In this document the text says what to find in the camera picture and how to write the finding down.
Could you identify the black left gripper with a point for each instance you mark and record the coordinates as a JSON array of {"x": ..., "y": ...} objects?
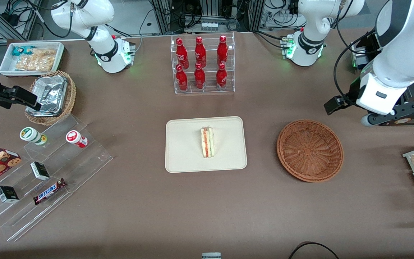
[{"x": 353, "y": 92}]

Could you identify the triangle sandwich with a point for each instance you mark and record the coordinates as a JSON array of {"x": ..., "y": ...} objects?
[{"x": 207, "y": 142}]

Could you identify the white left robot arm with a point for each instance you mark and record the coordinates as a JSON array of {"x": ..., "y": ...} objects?
[{"x": 397, "y": 54}]

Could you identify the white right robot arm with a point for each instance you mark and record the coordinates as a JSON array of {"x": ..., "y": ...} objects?
[{"x": 84, "y": 14}]

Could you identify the light tan wicker basket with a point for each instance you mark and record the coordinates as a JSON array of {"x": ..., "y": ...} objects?
[{"x": 69, "y": 97}]

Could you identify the round brown wicker basket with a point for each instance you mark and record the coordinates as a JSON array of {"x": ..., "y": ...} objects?
[{"x": 309, "y": 151}]

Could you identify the cream rectangular tray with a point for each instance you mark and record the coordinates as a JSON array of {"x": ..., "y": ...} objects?
[{"x": 185, "y": 147}]

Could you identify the stack of foil containers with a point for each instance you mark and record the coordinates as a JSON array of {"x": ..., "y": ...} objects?
[{"x": 49, "y": 95}]

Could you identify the white plastic snack bin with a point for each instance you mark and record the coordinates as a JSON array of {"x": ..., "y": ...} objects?
[{"x": 5, "y": 68}]

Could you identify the bag of beige crackers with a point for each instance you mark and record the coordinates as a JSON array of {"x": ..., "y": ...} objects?
[{"x": 38, "y": 61}]

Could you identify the green lid yogurt cup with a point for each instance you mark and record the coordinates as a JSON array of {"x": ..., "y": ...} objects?
[{"x": 31, "y": 135}]

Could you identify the teal snack packet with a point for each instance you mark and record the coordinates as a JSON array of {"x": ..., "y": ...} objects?
[{"x": 22, "y": 50}]

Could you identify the red lid yogurt cup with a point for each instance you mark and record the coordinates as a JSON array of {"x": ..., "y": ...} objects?
[{"x": 74, "y": 138}]

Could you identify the small black carton box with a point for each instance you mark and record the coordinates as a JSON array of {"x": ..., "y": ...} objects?
[
  {"x": 40, "y": 171},
  {"x": 7, "y": 194}
]

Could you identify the clear acrylic stepped display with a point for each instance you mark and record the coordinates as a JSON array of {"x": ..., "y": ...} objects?
[{"x": 84, "y": 162}]

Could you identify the snickers chocolate bar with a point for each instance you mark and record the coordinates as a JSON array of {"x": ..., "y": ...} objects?
[{"x": 49, "y": 191}]

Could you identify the red cola bottle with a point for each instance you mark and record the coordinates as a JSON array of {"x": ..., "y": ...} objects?
[
  {"x": 182, "y": 54},
  {"x": 182, "y": 78},
  {"x": 222, "y": 52},
  {"x": 200, "y": 54},
  {"x": 221, "y": 77},
  {"x": 199, "y": 76}
]

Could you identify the clear acrylic bottle rack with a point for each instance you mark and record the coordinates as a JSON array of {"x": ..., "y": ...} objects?
[{"x": 208, "y": 90}]

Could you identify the small grey labelled block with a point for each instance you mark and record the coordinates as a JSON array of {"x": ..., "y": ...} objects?
[{"x": 211, "y": 255}]

